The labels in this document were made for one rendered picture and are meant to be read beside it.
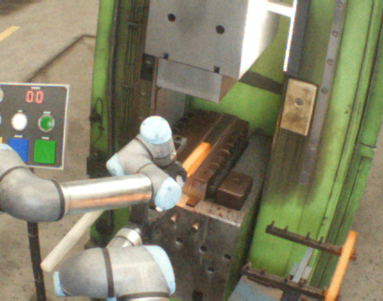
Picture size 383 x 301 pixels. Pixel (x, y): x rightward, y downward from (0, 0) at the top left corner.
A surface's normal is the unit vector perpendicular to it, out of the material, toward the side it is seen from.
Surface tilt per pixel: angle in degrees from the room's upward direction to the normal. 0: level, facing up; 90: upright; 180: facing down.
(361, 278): 0
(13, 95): 60
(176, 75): 90
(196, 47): 90
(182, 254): 90
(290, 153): 90
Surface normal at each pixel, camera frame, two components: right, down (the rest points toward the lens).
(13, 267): 0.11, -0.83
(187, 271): -0.39, 0.48
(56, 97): 0.08, 0.07
